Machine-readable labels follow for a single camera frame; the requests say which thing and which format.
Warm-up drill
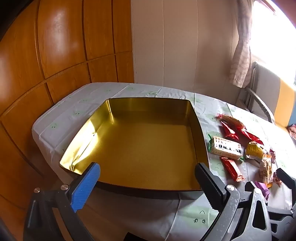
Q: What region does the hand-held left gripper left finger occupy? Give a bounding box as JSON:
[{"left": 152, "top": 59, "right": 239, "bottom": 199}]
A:
[{"left": 23, "top": 162, "right": 102, "bottom": 241}]

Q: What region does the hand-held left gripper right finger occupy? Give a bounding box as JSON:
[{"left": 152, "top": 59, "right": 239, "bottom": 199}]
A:
[{"left": 195, "top": 163, "right": 273, "bottom": 241}]

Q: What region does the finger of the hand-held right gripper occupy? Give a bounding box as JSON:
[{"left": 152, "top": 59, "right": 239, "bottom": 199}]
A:
[
  {"left": 268, "top": 206, "right": 296, "bottom": 232},
  {"left": 276, "top": 168, "right": 296, "bottom": 189}
]

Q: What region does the red printed snack packet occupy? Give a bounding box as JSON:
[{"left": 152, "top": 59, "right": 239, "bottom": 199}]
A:
[{"left": 220, "top": 156, "right": 245, "bottom": 182}]

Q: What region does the gold metal tin box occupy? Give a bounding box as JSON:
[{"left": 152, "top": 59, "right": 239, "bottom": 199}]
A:
[{"left": 59, "top": 97, "right": 210, "bottom": 201}]

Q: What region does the small red candy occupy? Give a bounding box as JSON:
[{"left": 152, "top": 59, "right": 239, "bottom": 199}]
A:
[{"left": 272, "top": 171, "right": 282, "bottom": 188}]

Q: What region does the pale yellow snack packet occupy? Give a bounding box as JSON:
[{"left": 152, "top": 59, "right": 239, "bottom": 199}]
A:
[{"left": 259, "top": 154, "right": 274, "bottom": 188}]

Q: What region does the purple wrapper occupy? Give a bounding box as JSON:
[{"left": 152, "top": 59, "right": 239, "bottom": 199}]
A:
[{"left": 254, "top": 181, "right": 271, "bottom": 201}]

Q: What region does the dark maroon snack packet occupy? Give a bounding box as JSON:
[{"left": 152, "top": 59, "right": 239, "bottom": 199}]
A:
[{"left": 268, "top": 148, "right": 277, "bottom": 164}]

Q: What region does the cloud print tablecloth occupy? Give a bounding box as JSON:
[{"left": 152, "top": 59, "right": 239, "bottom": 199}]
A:
[{"left": 31, "top": 82, "right": 296, "bottom": 241}]

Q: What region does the green white cracker packet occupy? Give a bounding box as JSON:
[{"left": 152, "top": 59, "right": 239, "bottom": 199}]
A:
[{"left": 208, "top": 134, "right": 244, "bottom": 161}]

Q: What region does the glossy red snack packet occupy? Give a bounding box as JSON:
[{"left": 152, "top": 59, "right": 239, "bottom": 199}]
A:
[
  {"left": 220, "top": 122, "right": 240, "bottom": 142},
  {"left": 239, "top": 128, "right": 264, "bottom": 145}
]

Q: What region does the orange biscuit packet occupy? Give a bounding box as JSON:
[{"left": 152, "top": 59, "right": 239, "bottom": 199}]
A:
[{"left": 216, "top": 113, "right": 245, "bottom": 129}]

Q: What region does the grey yellow blue sofa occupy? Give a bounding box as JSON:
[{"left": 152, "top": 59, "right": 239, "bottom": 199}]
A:
[{"left": 245, "top": 61, "right": 296, "bottom": 130}]

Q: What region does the wooden wardrobe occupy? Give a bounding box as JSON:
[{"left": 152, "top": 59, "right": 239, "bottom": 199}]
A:
[{"left": 0, "top": 0, "right": 135, "bottom": 209}]

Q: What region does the pink striped curtain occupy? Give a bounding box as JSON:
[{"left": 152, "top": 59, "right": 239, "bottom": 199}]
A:
[{"left": 229, "top": 0, "right": 255, "bottom": 88}]

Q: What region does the window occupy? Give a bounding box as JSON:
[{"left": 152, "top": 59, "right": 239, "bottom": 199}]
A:
[{"left": 251, "top": 0, "right": 296, "bottom": 84}]

